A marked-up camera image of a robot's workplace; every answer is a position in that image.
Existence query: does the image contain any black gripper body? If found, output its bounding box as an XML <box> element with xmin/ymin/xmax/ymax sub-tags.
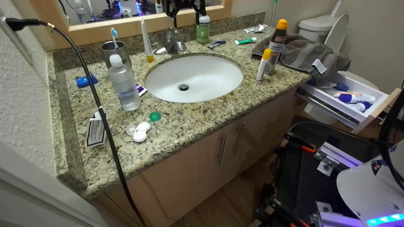
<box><xmin>162</xmin><ymin>0</ymin><xmax>207</xmax><ymax>27</ymax></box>

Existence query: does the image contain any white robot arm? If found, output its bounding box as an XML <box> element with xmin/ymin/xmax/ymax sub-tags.
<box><xmin>280</xmin><ymin>13</ymin><xmax>404</xmax><ymax>227</ymax></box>

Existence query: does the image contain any chrome tap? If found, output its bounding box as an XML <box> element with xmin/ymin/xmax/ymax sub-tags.
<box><xmin>154</xmin><ymin>28</ymin><xmax>187</xmax><ymax>56</ymax></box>

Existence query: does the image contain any open white drawer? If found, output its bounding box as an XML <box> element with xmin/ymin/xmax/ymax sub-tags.
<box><xmin>299</xmin><ymin>71</ymin><xmax>402</xmax><ymax>134</ymax></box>

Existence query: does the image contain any green mouthwash bottle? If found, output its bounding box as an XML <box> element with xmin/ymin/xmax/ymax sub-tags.
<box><xmin>196</xmin><ymin>15</ymin><xmax>211</xmax><ymax>44</ymax></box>

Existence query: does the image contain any white tube with yellow cap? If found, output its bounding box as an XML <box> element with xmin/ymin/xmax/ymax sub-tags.
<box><xmin>140</xmin><ymin>19</ymin><xmax>155</xmax><ymax>63</ymax></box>

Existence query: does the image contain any blue razor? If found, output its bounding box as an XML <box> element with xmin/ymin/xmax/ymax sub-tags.
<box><xmin>207</xmin><ymin>41</ymin><xmax>226</xmax><ymax>49</ymax></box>

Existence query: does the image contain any blue white toothbrush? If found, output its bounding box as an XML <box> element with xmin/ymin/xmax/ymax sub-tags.
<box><xmin>110</xmin><ymin>28</ymin><xmax>119</xmax><ymax>49</ymax></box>

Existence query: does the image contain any white oval sink basin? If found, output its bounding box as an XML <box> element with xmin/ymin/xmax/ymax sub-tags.
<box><xmin>144</xmin><ymin>54</ymin><xmax>244</xmax><ymax>104</ymax></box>

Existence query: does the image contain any grey tumbler cup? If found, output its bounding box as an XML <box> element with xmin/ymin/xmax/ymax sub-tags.
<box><xmin>100</xmin><ymin>41</ymin><xmax>131</xmax><ymax>68</ymax></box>

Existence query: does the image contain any green white toothpaste tube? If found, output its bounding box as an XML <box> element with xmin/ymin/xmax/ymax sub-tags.
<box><xmin>235</xmin><ymin>37</ymin><xmax>256</xmax><ymax>46</ymax></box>

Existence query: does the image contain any purple white small packet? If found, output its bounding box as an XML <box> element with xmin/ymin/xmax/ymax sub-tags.
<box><xmin>136</xmin><ymin>83</ymin><xmax>148</xmax><ymax>97</ymax></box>

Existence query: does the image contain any crumpled silver tube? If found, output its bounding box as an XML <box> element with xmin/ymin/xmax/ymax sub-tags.
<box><xmin>244</xmin><ymin>24</ymin><xmax>268</xmax><ymax>33</ymax></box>

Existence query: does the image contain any clear plastic water bottle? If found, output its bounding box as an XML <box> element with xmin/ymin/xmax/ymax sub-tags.
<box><xmin>109</xmin><ymin>54</ymin><xmax>141</xmax><ymax>111</ymax></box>

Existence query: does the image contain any white bottle with yellow cap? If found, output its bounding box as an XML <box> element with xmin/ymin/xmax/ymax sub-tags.
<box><xmin>256</xmin><ymin>48</ymin><xmax>272</xmax><ymax>82</ymax></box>

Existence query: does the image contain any wooden framed mirror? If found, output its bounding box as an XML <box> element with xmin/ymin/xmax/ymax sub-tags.
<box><xmin>29</xmin><ymin>0</ymin><xmax>234</xmax><ymax>48</ymax></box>

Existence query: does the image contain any dark bottle with orange cap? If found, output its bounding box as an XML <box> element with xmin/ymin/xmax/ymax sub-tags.
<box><xmin>266</xmin><ymin>19</ymin><xmax>289</xmax><ymax>75</ymax></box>

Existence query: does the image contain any green lens case cap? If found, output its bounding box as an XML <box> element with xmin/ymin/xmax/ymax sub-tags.
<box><xmin>149</xmin><ymin>111</ymin><xmax>162</xmax><ymax>123</ymax></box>

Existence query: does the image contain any blue plastic item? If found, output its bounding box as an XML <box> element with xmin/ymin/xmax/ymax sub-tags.
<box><xmin>76</xmin><ymin>75</ymin><xmax>99</xmax><ymax>89</ymax></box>

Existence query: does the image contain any white contact lens case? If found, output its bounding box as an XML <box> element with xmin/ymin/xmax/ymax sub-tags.
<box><xmin>125</xmin><ymin>121</ymin><xmax>150</xmax><ymax>144</ymax></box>

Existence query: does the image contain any grey towel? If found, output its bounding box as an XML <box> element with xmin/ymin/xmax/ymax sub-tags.
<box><xmin>266</xmin><ymin>36</ymin><xmax>351</xmax><ymax>87</ymax></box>

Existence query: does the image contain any white toilet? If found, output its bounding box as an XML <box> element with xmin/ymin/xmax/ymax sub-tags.
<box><xmin>298</xmin><ymin>0</ymin><xmax>371</xmax><ymax>87</ymax></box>

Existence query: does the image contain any wooden vanity cabinet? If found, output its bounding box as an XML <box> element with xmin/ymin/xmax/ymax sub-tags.
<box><xmin>97</xmin><ymin>91</ymin><xmax>294</xmax><ymax>227</ymax></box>

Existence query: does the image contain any blue white tube in drawer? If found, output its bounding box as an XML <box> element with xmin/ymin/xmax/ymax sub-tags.
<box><xmin>336</xmin><ymin>92</ymin><xmax>376</xmax><ymax>105</ymax></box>

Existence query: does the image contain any left steel cabinet handle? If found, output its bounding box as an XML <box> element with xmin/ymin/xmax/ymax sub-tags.
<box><xmin>215</xmin><ymin>134</ymin><xmax>227</xmax><ymax>167</ymax></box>

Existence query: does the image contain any steel cabinet handle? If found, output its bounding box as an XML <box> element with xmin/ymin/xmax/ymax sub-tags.
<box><xmin>232</xmin><ymin>124</ymin><xmax>245</xmax><ymax>157</ymax></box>
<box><xmin>215</xmin><ymin>134</ymin><xmax>227</xmax><ymax>167</ymax></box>

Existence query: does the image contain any right steel cabinet handle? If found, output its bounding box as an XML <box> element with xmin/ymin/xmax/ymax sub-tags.
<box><xmin>232</xmin><ymin>124</ymin><xmax>245</xmax><ymax>157</ymax></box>

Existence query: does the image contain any white cable warning tag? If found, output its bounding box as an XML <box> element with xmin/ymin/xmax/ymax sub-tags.
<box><xmin>85</xmin><ymin>111</ymin><xmax>106</xmax><ymax>148</ymax></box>

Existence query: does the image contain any black power cable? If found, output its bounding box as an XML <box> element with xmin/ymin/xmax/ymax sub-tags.
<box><xmin>3</xmin><ymin>17</ymin><xmax>147</xmax><ymax>227</ymax></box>

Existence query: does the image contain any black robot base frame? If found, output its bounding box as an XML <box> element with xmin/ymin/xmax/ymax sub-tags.
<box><xmin>255</xmin><ymin>121</ymin><xmax>379</xmax><ymax>227</ymax></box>

